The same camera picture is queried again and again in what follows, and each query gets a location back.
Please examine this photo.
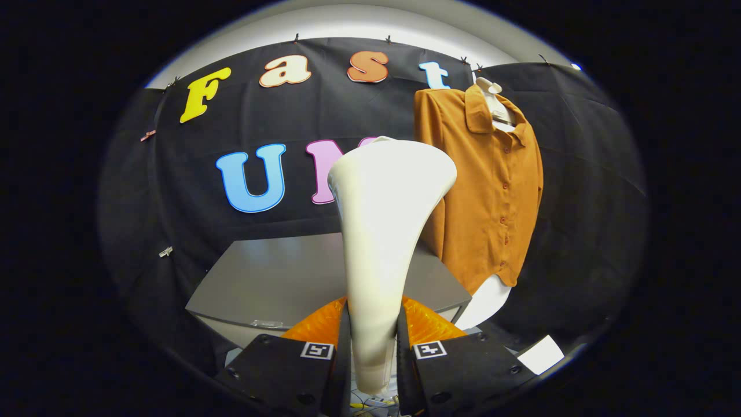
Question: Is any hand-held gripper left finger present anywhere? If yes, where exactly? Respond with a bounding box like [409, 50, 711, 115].
[217, 297, 353, 417]

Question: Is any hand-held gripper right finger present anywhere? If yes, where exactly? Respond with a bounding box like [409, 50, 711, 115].
[396, 295, 538, 417]

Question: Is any white garment steamer head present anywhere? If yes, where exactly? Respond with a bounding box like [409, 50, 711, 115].
[327, 136, 458, 396]

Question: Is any orange button shirt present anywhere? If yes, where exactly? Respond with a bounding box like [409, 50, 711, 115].
[413, 84, 545, 296]

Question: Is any white paper sheet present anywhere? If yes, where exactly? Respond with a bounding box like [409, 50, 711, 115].
[517, 335, 565, 375]

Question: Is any black backdrop cloth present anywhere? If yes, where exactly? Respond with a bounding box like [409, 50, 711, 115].
[98, 38, 646, 377]

